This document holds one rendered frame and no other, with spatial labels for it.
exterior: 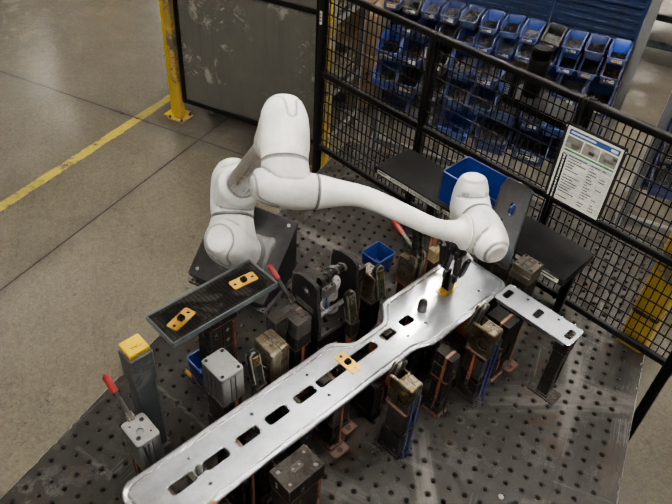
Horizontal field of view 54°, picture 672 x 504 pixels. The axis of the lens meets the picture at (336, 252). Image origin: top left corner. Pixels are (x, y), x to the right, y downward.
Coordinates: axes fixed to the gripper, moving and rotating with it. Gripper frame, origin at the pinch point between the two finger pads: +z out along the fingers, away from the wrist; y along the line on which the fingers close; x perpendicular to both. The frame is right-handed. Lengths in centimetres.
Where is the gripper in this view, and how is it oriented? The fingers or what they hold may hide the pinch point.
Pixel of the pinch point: (449, 279)
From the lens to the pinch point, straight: 220.7
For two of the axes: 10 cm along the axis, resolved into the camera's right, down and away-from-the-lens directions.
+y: 6.9, 5.1, -5.1
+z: -0.7, 7.5, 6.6
